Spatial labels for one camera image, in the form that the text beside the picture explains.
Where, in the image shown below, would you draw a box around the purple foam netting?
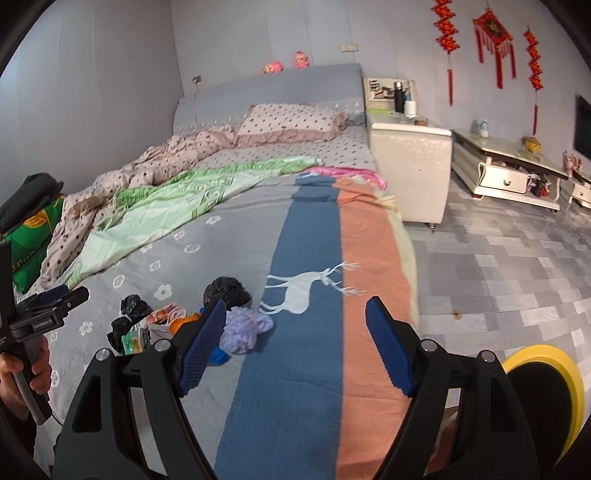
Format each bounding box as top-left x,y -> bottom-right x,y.
219,307 -> 274,355

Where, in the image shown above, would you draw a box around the yellow rim trash bin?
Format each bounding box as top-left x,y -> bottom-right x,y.
503,344 -> 585,472

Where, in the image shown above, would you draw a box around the left hand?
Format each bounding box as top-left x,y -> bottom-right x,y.
1,336 -> 52,425

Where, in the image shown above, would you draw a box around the colourful snack wrappers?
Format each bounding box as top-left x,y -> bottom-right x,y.
122,303 -> 201,355

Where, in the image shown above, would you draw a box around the small black plastic bag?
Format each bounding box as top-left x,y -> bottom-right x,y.
107,294 -> 152,355

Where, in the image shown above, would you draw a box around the striped deer blanket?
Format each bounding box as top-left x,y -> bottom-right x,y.
45,171 -> 422,480

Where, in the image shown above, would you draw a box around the green bag with black cloth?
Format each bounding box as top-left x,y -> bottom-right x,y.
1,173 -> 65,294

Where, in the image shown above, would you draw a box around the green patterned quilt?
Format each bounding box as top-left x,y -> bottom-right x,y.
62,156 -> 322,288

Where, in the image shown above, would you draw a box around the grey bed with headboard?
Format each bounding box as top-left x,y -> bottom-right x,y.
27,62 -> 422,480

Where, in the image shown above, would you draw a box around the pink dotted quilt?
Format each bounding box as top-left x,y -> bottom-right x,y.
32,125 -> 235,293

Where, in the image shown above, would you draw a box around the pink sheet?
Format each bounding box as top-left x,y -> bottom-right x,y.
304,166 -> 388,191

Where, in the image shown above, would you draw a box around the white bedside cabinet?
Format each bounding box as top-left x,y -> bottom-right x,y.
363,77 -> 453,230

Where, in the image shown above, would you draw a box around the white tv stand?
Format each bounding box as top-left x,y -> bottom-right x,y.
565,169 -> 591,209
452,130 -> 568,212

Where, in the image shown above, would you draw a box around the dotted pink pillow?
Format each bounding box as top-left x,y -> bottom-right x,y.
235,103 -> 349,147

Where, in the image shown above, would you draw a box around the yellow toy box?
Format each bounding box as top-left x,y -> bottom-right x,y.
522,136 -> 542,154

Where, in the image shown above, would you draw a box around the black thermos bottle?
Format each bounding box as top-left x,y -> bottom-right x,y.
394,81 -> 406,113

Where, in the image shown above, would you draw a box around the pink plush doll left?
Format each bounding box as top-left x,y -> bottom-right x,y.
262,60 -> 283,75

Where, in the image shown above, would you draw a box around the pink plush doll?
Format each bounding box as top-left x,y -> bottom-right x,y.
262,60 -> 283,75
294,51 -> 310,70

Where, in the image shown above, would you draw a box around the pink plush doll right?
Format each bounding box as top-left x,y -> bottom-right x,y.
294,51 -> 310,70

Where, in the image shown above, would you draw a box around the right red knot hanging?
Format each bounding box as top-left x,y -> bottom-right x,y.
524,27 -> 543,136

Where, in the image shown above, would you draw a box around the red knot hanging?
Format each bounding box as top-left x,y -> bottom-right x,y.
524,27 -> 543,136
431,0 -> 460,106

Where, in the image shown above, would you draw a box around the left red knot hanging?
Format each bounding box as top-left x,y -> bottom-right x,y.
431,0 -> 460,106

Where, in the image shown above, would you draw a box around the centre red fu hanging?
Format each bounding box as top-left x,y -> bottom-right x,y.
473,5 -> 517,89

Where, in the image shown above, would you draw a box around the wall mounted television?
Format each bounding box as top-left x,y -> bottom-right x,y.
573,95 -> 591,159

